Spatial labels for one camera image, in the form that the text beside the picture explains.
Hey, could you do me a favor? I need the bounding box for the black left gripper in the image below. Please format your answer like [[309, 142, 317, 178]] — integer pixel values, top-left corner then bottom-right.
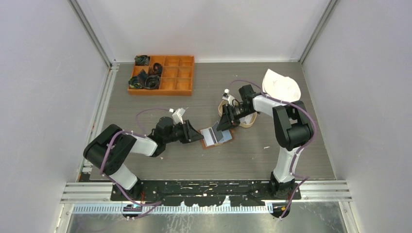
[[164, 120, 204, 144]]

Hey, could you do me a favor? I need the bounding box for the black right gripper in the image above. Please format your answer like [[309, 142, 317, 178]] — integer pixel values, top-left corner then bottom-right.
[[217, 104, 254, 133]]

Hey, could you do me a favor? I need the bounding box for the white card black stripe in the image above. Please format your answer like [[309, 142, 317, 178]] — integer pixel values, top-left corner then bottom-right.
[[200, 127, 217, 147]]

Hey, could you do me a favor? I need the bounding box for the orange leather card holder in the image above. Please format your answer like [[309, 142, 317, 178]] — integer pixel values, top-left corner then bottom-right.
[[198, 127, 234, 150]]

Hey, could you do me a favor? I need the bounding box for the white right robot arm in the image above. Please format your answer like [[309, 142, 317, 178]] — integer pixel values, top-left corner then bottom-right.
[[217, 84, 315, 200]]

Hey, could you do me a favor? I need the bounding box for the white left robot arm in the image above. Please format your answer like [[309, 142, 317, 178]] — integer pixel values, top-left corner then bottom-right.
[[83, 116, 204, 200]]

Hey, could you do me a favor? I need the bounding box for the beige oval tray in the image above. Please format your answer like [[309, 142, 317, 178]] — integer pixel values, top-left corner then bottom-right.
[[218, 100, 258, 128]]

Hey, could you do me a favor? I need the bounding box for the orange wooden compartment organizer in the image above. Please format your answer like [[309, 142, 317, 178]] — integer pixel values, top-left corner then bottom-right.
[[127, 55, 195, 96]]

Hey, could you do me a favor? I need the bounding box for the white bucket hat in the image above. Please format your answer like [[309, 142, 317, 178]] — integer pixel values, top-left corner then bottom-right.
[[262, 69, 301, 102]]

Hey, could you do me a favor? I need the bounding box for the black rolled belt lower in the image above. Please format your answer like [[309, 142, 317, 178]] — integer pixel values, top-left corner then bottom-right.
[[144, 75, 161, 90]]

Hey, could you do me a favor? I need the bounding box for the black rolled belt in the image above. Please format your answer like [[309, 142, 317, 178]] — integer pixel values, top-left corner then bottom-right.
[[152, 63, 163, 77], [144, 75, 161, 90]]

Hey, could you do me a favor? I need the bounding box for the black rolled belt centre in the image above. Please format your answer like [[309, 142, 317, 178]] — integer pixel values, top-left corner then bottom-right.
[[152, 63, 163, 77]]

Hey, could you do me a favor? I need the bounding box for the dark rolled belt top-left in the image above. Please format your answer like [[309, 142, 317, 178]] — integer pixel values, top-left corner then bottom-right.
[[135, 55, 150, 66]]

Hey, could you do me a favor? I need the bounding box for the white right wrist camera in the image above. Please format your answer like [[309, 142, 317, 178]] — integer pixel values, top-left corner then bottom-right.
[[222, 89, 236, 106]]

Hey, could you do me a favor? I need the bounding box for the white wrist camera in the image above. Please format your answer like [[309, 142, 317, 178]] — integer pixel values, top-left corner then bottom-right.
[[222, 89, 236, 106], [169, 108, 186, 124]]

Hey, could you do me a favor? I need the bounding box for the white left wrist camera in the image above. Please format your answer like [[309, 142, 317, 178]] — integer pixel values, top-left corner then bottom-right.
[[169, 108, 186, 124]]

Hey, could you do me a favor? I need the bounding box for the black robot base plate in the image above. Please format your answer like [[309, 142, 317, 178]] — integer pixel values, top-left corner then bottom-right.
[[110, 179, 302, 207]]

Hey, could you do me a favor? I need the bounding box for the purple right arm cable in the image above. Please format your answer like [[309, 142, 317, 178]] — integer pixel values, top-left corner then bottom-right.
[[229, 80, 318, 219]]

